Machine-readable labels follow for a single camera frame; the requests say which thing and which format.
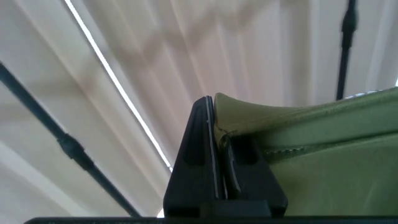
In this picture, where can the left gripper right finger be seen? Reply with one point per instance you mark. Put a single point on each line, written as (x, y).
(255, 186)

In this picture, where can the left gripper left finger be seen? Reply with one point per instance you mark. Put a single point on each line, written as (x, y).
(192, 174)

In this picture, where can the green printed shirt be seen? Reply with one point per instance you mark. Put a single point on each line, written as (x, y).
(326, 174)

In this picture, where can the black clothes rack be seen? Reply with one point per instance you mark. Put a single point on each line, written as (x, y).
(71, 147)

